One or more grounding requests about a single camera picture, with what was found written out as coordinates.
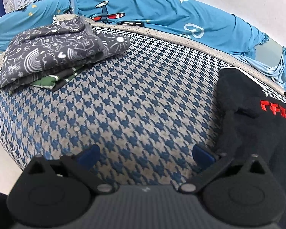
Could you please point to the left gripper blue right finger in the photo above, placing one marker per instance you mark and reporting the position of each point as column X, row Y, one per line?
column 211, row 166

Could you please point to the black shirt red lettering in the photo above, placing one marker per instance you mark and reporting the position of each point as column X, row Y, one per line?
column 253, row 123

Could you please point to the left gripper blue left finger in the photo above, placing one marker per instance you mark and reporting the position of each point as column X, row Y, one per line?
column 79, row 166

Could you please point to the green striped folded garment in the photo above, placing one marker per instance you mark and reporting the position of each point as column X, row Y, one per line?
column 56, row 81

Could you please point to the blue houndstooth storage bag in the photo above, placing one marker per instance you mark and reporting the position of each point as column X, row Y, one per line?
column 145, row 108

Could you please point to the blue airplane print bedsheet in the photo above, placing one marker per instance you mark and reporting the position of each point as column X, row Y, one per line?
column 188, row 18

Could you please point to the grey doodle print folded garment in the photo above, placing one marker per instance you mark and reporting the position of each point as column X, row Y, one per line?
column 45, row 50

